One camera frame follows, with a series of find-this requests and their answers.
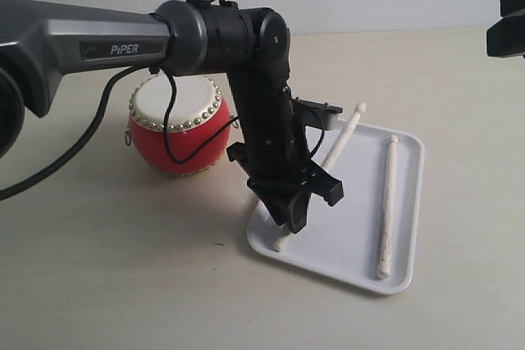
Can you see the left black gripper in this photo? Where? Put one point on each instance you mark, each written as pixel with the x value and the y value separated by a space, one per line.
pixel 285 186

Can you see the white drumstick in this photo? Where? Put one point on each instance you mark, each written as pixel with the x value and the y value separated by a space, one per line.
pixel 330 159
pixel 384 260

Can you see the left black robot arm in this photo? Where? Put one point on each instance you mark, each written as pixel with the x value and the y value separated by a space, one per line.
pixel 43 41

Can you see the small red drum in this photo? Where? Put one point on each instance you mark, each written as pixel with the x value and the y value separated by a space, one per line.
pixel 197 126

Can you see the white rectangular plastic tray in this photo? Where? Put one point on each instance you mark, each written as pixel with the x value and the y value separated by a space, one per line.
pixel 342 242

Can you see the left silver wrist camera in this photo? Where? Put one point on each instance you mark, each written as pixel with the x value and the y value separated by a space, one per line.
pixel 319 115

